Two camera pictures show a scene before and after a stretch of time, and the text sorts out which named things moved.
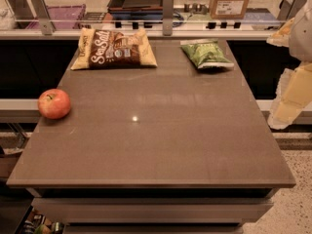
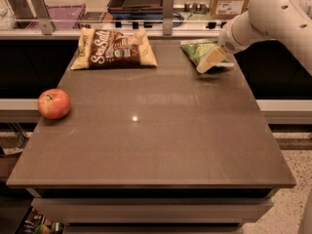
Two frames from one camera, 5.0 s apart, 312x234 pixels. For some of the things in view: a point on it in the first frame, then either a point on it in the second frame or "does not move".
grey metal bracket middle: [168, 7] does not move
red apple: [54, 103] does not move
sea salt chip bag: [101, 49] does not move
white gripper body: [301, 36] → [228, 42]
